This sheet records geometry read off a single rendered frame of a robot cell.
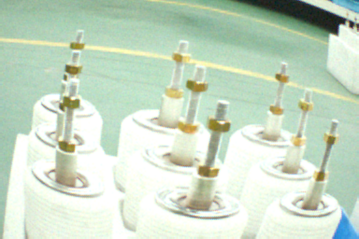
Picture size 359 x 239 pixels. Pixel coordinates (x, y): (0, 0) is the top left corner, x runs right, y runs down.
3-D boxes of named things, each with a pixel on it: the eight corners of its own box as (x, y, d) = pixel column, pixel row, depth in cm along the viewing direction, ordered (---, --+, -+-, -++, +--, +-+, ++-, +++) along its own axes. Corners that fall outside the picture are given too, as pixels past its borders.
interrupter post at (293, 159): (278, 168, 79) (285, 139, 78) (294, 169, 80) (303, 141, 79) (282, 175, 77) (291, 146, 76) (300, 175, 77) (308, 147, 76)
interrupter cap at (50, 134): (41, 123, 78) (41, 118, 78) (101, 141, 78) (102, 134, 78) (29, 142, 71) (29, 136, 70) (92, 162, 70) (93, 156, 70)
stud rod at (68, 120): (59, 164, 62) (67, 78, 61) (64, 162, 63) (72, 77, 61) (67, 168, 62) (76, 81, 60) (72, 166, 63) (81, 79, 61)
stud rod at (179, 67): (165, 109, 87) (178, 39, 86) (174, 110, 88) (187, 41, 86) (165, 112, 87) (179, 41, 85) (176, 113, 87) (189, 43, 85)
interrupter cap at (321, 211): (346, 211, 66) (349, 205, 66) (303, 225, 62) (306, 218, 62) (313, 191, 72) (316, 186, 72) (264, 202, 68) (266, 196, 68)
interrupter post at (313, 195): (322, 209, 67) (332, 180, 66) (307, 213, 65) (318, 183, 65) (310, 203, 69) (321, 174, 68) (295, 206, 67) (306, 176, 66)
